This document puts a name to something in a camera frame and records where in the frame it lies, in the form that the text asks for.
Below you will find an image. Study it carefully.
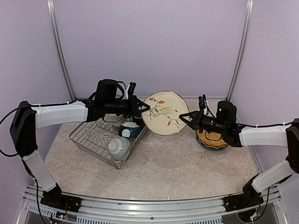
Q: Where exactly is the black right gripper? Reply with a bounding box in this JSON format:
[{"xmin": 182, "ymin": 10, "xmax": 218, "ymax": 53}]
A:
[{"xmin": 179, "ymin": 109, "xmax": 227, "ymax": 134}]

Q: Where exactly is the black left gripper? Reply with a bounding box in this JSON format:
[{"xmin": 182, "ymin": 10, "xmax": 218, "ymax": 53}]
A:
[{"xmin": 104, "ymin": 94, "xmax": 150, "ymax": 118}]

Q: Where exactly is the cream bird pattern plate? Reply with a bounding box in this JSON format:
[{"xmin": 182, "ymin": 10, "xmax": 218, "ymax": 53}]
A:
[{"xmin": 142, "ymin": 91, "xmax": 189, "ymax": 136}]

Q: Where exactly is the yellow dotted plate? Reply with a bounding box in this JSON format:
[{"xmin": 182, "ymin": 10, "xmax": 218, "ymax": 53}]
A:
[
  {"xmin": 196, "ymin": 130, "xmax": 227, "ymax": 144},
  {"xmin": 196, "ymin": 136, "xmax": 228, "ymax": 152}
]

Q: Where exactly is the blue dotted plate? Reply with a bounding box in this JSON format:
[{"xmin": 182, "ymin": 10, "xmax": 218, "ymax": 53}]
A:
[{"xmin": 196, "ymin": 138, "xmax": 228, "ymax": 152}]

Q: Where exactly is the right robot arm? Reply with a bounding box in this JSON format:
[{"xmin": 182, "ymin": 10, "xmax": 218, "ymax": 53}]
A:
[{"xmin": 179, "ymin": 97, "xmax": 299, "ymax": 207}]

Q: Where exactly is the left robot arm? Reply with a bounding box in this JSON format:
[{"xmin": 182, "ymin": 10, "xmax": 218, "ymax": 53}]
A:
[{"xmin": 10, "ymin": 79, "xmax": 150, "ymax": 208}]

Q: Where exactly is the dark blue mug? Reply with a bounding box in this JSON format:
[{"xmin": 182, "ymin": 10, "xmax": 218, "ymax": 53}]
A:
[{"xmin": 132, "ymin": 116, "xmax": 145, "ymax": 129}]

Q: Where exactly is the navy white bowl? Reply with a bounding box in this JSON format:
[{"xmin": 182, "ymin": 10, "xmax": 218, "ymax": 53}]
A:
[{"xmin": 118, "ymin": 122, "xmax": 141, "ymax": 138}]

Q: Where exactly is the white ceramic mug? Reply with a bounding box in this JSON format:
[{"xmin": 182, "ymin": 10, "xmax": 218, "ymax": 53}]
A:
[{"xmin": 109, "ymin": 114, "xmax": 125, "ymax": 127}]

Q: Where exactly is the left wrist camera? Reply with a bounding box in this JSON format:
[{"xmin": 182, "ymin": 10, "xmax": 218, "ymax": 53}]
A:
[{"xmin": 124, "ymin": 82, "xmax": 136, "ymax": 99}]

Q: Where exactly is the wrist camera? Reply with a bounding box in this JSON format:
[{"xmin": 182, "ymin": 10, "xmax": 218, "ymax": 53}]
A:
[
  {"xmin": 198, "ymin": 94, "xmax": 209, "ymax": 115},
  {"xmin": 124, "ymin": 82, "xmax": 136, "ymax": 99}
]

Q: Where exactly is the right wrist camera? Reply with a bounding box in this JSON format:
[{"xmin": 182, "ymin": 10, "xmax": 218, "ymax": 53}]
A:
[{"xmin": 198, "ymin": 94, "xmax": 209, "ymax": 115}]

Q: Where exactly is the wire dish rack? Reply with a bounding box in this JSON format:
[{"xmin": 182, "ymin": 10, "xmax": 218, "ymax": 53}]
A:
[{"xmin": 69, "ymin": 114, "xmax": 148, "ymax": 170}]

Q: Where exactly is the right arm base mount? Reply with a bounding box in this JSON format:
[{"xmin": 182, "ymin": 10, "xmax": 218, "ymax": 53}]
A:
[{"xmin": 223, "ymin": 184, "xmax": 264, "ymax": 212}]

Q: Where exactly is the aluminium front rail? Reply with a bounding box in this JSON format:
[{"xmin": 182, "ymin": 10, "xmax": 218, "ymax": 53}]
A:
[{"xmin": 14, "ymin": 184, "xmax": 288, "ymax": 224}]

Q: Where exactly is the right aluminium frame post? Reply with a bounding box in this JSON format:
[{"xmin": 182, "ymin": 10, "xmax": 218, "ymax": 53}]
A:
[{"xmin": 226, "ymin": 0, "xmax": 254, "ymax": 101}]

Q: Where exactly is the aluminium frame post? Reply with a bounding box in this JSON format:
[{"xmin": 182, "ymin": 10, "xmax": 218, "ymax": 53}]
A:
[
  {"xmin": 226, "ymin": 0, "xmax": 254, "ymax": 101},
  {"xmin": 47, "ymin": 0, "xmax": 76, "ymax": 100}
]

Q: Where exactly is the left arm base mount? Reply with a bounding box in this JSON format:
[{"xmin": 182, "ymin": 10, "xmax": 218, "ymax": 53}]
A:
[{"xmin": 41, "ymin": 184, "xmax": 82, "ymax": 213}]

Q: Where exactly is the left aluminium frame post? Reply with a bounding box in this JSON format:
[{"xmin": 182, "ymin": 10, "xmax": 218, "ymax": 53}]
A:
[{"xmin": 47, "ymin": 0, "xmax": 76, "ymax": 100}]

